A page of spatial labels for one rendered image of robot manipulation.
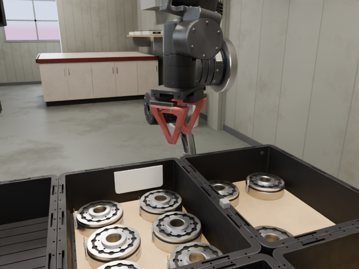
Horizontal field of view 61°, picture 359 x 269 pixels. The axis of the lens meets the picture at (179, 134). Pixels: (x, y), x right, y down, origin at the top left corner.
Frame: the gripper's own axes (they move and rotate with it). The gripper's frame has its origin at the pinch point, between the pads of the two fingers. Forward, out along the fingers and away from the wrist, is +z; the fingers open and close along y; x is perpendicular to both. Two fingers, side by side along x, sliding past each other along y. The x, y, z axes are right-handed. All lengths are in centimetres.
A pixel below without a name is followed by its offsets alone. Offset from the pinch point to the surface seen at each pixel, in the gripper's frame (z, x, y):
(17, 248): 23.7, 28.6, -16.3
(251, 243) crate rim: 13.3, -16.3, -7.8
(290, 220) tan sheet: 23.4, -20.7, 17.5
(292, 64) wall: 10, 4, 258
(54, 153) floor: 108, 232, 173
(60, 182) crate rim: 13.6, 26.8, -5.1
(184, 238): 20.2, -2.5, -3.1
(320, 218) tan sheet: 23.4, -26.9, 21.3
